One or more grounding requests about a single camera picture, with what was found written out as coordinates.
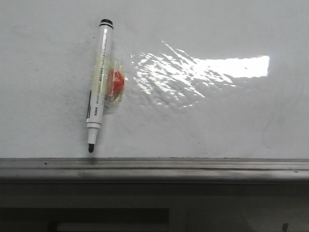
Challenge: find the red magnet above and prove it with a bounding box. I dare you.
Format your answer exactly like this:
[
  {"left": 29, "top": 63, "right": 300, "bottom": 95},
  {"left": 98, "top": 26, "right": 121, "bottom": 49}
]
[{"left": 104, "top": 59, "right": 125, "bottom": 114}]

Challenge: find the white whiteboard marker black tip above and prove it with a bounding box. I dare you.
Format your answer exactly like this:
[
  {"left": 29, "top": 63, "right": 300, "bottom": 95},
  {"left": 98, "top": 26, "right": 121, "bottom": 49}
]
[{"left": 86, "top": 19, "right": 113, "bottom": 153}]

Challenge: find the grey aluminium whiteboard tray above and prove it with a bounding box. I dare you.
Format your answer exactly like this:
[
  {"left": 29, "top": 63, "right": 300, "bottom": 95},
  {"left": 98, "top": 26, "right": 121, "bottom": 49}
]
[{"left": 0, "top": 158, "right": 309, "bottom": 183}]

